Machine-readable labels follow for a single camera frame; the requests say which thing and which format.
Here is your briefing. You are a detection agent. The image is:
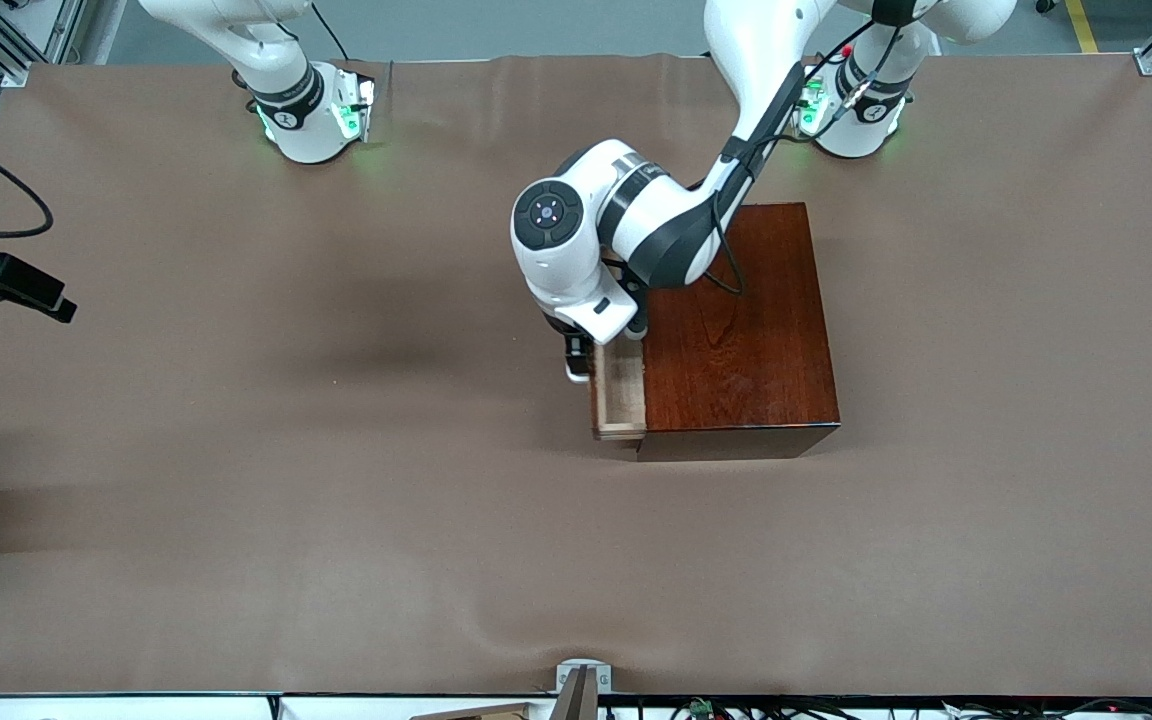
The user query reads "light wood drawer white handle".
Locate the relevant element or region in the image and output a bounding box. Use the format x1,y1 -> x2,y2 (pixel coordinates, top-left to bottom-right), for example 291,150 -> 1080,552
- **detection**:
565,340 -> 650,443

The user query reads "dark wooden drawer cabinet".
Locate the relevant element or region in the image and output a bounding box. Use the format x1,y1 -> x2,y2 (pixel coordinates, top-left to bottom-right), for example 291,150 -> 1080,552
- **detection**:
635,203 -> 843,462

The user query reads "brown table mat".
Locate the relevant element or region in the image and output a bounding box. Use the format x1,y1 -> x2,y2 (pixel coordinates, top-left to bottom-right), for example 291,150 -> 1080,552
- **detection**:
0,52 -> 1152,699

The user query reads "tan wooden board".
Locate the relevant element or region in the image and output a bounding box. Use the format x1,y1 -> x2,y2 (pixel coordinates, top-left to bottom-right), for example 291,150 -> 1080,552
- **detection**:
409,702 -> 535,720

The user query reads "grey metal bracket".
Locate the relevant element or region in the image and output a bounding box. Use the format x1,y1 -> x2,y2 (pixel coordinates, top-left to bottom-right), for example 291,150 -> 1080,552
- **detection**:
548,658 -> 614,720

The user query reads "black right base cable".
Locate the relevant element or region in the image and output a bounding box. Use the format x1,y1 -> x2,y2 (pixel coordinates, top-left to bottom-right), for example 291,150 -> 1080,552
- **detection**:
310,0 -> 356,63

